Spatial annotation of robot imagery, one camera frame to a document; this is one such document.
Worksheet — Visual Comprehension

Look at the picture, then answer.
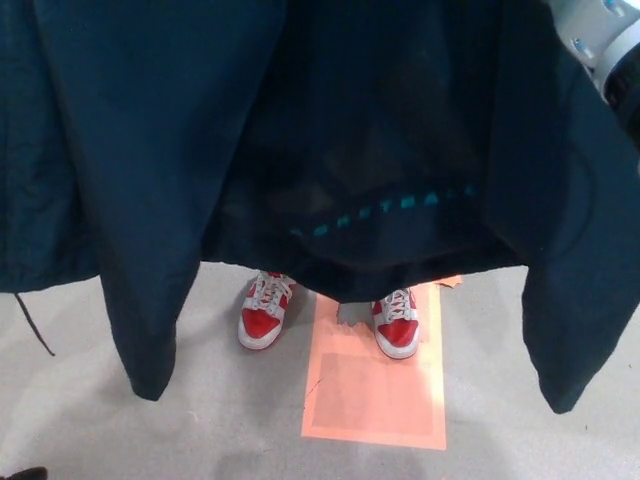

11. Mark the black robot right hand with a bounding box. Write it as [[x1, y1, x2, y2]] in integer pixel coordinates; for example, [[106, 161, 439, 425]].
[[0, 466, 48, 480]]

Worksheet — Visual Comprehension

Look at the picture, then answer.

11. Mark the dark navy coat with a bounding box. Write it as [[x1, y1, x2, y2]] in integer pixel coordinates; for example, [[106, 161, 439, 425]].
[[0, 0, 640, 416]]

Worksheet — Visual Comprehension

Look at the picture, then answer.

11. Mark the red white right sneaker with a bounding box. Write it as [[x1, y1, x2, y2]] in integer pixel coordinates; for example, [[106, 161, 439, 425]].
[[237, 269, 299, 352]]

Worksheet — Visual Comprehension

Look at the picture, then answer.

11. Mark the red white sneaker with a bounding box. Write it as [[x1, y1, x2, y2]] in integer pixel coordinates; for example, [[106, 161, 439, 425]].
[[237, 269, 299, 352], [370, 286, 421, 361]]

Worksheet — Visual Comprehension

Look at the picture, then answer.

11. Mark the orange rectangular floor patch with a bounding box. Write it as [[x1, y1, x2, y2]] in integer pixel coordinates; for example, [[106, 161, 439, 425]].
[[299, 286, 448, 438]]

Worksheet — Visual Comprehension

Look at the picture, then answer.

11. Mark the red white left sneaker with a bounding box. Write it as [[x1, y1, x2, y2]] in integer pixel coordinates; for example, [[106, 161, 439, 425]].
[[370, 286, 421, 361]]

